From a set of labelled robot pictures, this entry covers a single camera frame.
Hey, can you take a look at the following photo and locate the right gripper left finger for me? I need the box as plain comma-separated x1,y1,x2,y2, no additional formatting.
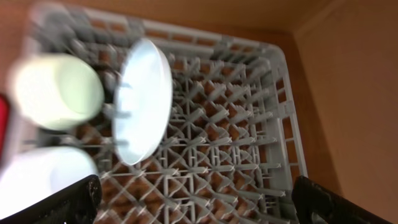
1,174,102,224

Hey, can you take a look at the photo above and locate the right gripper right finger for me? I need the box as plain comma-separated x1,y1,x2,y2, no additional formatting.
292,175,390,224

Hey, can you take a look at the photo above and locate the light blue rice bowl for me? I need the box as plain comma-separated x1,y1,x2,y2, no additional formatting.
1,146,98,219

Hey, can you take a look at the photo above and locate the green bowl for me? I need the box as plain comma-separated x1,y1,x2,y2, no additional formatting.
8,54,104,131

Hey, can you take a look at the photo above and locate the light blue plate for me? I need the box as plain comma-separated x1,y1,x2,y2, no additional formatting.
112,39,173,166

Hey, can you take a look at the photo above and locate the grey dishwasher rack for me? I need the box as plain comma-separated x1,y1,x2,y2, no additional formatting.
19,2,307,223

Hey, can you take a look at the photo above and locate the red serving tray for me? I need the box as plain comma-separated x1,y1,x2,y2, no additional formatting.
0,94,10,160

